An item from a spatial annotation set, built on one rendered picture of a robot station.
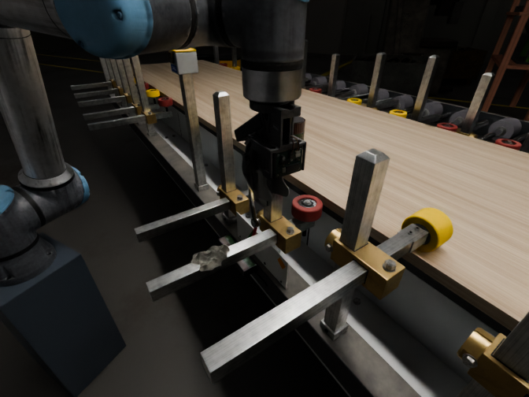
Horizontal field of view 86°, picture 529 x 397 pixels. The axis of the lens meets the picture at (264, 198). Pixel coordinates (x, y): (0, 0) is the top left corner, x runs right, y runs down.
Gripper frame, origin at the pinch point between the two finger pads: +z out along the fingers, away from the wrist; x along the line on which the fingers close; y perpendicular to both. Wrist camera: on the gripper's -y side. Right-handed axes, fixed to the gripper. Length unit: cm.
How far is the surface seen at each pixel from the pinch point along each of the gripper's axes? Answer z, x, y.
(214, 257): 13.5, -10.8, -3.4
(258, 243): 14.7, 0.3, -3.0
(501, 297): 10.3, 26.5, 35.7
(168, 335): 101, -23, -51
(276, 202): 7.8, 8.0, -6.9
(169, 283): 14.5, -21.1, -2.6
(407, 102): 18, 155, -68
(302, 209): 9.8, 13.2, -2.9
